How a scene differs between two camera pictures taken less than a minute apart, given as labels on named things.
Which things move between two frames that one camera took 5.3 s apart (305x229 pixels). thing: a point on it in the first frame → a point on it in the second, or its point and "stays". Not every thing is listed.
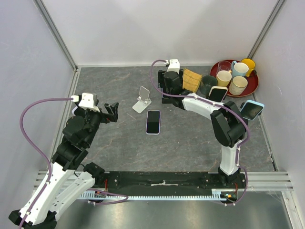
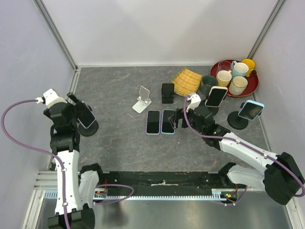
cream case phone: [217, 93] stays
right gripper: [160, 78] → [174, 119]
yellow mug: [251, 65] stays
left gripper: [107, 118] → [72, 96]
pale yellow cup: [223, 77] stays
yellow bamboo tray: [191, 80] stays
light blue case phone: [166, 97] → [167, 127]
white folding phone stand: [143, 101] stays
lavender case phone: [153, 123] stays
